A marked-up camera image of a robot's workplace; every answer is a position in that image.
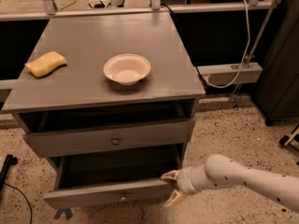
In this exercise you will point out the slanted metal pole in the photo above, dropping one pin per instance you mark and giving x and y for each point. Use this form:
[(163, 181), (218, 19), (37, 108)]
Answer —
[(247, 59)]

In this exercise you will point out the dark cabinet at right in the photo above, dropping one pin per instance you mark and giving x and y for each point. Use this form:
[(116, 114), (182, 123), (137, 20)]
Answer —
[(277, 91)]

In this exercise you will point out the yellow sponge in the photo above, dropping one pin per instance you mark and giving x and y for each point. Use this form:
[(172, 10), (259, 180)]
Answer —
[(46, 64)]

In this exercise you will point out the grey top drawer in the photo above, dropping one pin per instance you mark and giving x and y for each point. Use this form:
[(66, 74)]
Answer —
[(101, 139)]

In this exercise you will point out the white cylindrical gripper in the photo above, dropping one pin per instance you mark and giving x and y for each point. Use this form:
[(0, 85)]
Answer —
[(185, 180)]

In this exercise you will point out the white paper bowl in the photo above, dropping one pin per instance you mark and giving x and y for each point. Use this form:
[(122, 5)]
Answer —
[(127, 69)]

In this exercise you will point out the blue tape cross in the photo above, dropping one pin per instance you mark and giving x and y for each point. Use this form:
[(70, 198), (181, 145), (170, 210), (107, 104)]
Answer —
[(67, 212)]

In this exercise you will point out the grey drawer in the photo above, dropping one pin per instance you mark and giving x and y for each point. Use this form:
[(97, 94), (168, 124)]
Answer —
[(114, 176), (101, 139)]

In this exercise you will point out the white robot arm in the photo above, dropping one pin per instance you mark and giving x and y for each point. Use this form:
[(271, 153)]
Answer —
[(220, 172)]

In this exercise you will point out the black stand foot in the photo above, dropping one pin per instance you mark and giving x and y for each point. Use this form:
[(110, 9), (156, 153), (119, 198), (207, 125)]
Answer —
[(9, 160)]

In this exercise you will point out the grey wooden drawer cabinet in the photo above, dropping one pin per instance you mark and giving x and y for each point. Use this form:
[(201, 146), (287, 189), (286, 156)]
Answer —
[(79, 95)]

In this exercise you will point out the black caster wheel frame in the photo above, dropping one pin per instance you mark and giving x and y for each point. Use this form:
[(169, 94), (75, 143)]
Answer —
[(286, 141)]

